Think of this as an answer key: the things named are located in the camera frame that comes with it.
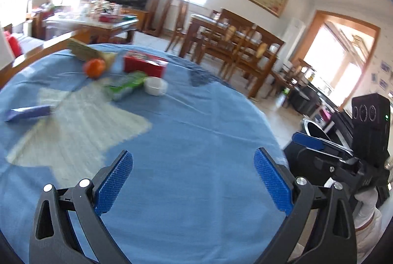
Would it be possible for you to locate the green packet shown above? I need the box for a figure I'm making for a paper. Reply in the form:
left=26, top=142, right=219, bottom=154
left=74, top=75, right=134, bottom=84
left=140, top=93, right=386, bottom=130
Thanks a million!
left=103, top=71, right=148, bottom=102

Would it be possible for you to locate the blue sachet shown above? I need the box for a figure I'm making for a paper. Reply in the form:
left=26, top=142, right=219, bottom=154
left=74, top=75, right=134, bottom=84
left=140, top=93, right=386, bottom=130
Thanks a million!
left=4, top=105, right=53, bottom=122

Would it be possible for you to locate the blue tablecloth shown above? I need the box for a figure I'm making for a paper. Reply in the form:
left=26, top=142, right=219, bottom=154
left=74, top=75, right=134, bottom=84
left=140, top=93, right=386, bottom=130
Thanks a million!
left=0, top=43, right=284, bottom=264

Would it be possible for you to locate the wooden sofa with grey cushions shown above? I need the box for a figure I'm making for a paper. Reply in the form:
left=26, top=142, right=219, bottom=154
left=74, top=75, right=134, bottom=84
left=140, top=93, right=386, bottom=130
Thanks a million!
left=0, top=23, right=93, bottom=89

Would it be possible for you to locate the wooden dining table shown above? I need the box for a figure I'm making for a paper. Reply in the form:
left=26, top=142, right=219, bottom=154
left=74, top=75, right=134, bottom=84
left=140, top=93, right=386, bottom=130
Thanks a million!
left=180, top=14, right=284, bottom=99

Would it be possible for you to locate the red carton box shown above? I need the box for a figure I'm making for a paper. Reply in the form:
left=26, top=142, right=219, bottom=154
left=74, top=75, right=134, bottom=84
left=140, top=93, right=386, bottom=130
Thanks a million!
left=123, top=50, right=169, bottom=78

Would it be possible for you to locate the beige packet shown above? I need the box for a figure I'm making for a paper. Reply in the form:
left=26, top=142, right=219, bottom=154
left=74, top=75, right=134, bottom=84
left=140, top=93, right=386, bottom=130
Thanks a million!
left=67, top=38, right=117, bottom=68

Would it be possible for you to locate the person's right forearm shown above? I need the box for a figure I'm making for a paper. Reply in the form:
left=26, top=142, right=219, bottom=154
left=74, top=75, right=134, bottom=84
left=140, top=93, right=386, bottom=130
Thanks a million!
left=353, top=179, right=383, bottom=255

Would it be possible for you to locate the wooden coffee table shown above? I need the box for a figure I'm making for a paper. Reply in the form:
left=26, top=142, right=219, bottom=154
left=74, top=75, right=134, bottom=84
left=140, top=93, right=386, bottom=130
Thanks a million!
left=43, top=10, right=139, bottom=45

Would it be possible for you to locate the white standing air conditioner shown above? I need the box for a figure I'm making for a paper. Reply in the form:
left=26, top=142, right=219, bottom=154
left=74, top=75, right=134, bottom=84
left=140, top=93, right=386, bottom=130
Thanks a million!
left=282, top=17, right=306, bottom=63

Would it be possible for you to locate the wooden armchair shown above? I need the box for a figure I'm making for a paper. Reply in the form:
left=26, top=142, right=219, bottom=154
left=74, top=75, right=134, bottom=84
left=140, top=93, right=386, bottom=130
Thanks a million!
left=26, top=0, right=62, bottom=37

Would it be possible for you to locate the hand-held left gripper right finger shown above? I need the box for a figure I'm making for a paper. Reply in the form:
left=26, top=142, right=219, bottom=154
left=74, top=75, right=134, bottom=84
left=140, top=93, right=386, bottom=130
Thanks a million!
left=253, top=147, right=358, bottom=264

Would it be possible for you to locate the wooden television stand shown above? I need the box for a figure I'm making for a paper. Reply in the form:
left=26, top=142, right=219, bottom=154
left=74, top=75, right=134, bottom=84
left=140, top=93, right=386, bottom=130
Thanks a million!
left=120, top=6, right=149, bottom=32

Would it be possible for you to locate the wooden door frame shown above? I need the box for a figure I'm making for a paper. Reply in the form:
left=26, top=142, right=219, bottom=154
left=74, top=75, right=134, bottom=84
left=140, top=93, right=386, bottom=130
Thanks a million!
left=296, top=10, right=381, bottom=108

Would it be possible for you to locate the red cushion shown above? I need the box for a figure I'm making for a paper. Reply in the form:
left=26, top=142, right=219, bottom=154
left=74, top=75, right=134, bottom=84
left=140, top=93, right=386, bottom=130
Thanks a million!
left=4, top=32, right=23, bottom=59

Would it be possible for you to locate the black trash bin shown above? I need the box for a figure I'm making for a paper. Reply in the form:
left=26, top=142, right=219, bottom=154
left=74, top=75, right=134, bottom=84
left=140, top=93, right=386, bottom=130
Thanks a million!
left=302, top=118, right=334, bottom=142

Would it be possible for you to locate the wooden dining chair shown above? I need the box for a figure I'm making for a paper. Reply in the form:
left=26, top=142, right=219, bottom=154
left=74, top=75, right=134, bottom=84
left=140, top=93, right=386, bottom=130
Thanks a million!
left=166, top=0, right=189, bottom=52
left=221, top=26, right=284, bottom=99
left=196, top=9, right=257, bottom=74

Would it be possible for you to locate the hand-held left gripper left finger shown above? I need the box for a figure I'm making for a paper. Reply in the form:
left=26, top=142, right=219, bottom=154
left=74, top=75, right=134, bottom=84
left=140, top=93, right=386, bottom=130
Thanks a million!
left=29, top=150, right=134, bottom=264

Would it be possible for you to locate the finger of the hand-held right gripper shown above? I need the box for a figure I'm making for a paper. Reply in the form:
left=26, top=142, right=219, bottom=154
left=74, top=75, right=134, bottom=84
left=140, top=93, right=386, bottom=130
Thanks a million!
left=292, top=132, right=357, bottom=160
left=284, top=144, right=338, bottom=188

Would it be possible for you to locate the orange round fruit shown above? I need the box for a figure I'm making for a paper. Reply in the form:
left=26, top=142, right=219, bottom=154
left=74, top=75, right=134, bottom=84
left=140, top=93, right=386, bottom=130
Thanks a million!
left=83, top=58, right=106, bottom=78

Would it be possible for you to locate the tall wooden plant stand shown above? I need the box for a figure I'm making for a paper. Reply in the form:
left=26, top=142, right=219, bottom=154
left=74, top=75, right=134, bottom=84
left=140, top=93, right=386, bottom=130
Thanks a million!
left=144, top=0, right=174, bottom=37

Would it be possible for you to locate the white cup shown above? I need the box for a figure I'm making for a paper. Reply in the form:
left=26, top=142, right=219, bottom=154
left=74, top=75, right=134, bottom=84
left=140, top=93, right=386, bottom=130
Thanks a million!
left=144, top=76, right=169, bottom=96

